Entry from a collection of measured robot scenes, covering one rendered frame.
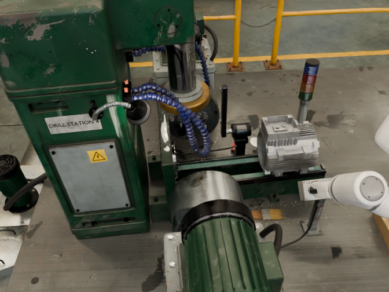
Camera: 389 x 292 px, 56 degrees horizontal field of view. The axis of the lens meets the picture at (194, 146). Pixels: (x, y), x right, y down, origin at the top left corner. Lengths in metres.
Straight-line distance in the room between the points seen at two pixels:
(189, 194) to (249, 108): 1.00
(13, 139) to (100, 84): 2.54
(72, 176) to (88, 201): 0.13
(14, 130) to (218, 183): 2.66
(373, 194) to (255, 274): 0.35
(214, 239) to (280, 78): 1.64
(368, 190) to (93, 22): 0.76
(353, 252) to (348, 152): 0.55
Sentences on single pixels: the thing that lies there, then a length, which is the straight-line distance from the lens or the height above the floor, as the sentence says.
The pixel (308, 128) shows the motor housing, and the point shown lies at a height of 1.11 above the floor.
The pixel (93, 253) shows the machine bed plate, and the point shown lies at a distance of 1.51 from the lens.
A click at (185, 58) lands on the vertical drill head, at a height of 1.48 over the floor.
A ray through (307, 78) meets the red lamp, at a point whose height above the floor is 1.15.
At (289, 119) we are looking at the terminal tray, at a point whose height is 1.14.
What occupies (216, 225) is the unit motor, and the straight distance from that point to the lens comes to 0.83.
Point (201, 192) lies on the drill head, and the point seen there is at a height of 1.16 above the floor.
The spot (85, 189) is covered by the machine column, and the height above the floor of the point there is 1.10.
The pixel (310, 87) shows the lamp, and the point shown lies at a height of 1.10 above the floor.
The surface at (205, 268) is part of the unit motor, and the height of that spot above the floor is 1.34.
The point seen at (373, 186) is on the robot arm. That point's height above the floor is 1.36.
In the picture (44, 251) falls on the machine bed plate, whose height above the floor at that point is 0.80.
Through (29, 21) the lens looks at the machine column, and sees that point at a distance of 0.96.
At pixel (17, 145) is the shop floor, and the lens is 3.42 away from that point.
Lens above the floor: 2.04
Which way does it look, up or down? 43 degrees down
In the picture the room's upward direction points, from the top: 3 degrees counter-clockwise
